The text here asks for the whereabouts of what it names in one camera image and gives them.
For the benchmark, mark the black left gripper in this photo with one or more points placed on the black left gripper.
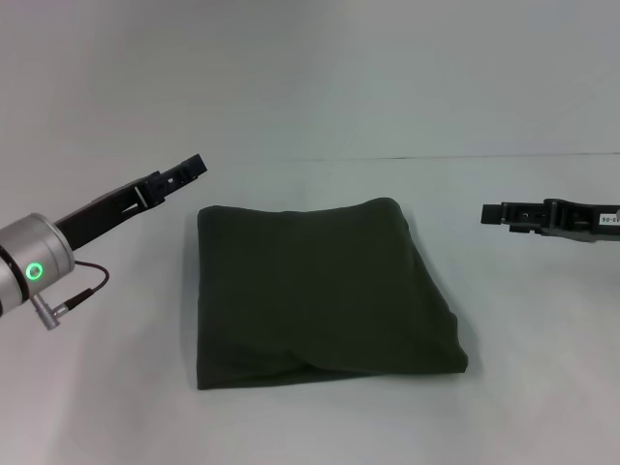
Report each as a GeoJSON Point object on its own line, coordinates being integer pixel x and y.
{"type": "Point", "coordinates": [111, 208]}

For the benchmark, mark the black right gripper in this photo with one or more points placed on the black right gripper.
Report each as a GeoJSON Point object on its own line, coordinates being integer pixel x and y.
{"type": "Point", "coordinates": [581, 220]}

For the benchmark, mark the dark green shirt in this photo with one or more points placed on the dark green shirt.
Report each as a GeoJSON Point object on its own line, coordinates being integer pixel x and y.
{"type": "Point", "coordinates": [319, 290]}

